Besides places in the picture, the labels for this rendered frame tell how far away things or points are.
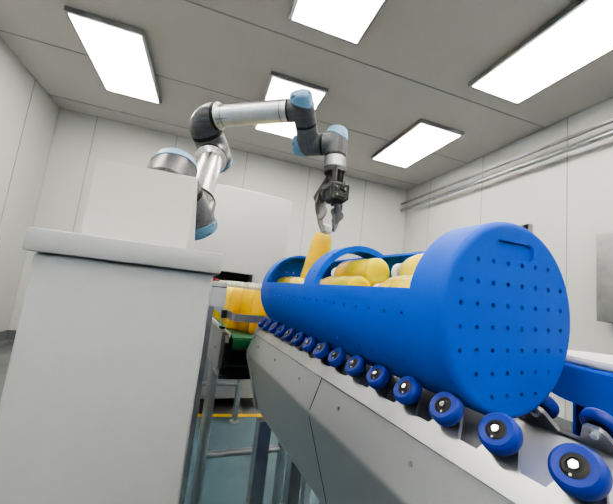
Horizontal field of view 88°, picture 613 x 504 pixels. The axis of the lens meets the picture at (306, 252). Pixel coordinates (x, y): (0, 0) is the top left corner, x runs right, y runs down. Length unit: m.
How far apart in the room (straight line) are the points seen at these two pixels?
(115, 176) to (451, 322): 0.67
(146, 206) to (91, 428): 0.41
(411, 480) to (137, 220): 0.65
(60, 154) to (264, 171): 3.02
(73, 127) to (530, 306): 6.05
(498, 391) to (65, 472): 0.69
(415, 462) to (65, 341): 0.58
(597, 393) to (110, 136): 5.95
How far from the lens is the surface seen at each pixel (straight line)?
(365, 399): 0.63
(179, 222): 0.72
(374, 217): 6.34
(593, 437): 0.62
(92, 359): 0.68
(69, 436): 0.72
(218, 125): 1.25
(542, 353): 0.62
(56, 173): 6.00
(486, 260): 0.51
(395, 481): 0.56
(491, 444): 0.45
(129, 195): 0.75
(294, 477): 1.42
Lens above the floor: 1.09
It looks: 7 degrees up
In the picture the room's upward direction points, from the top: 7 degrees clockwise
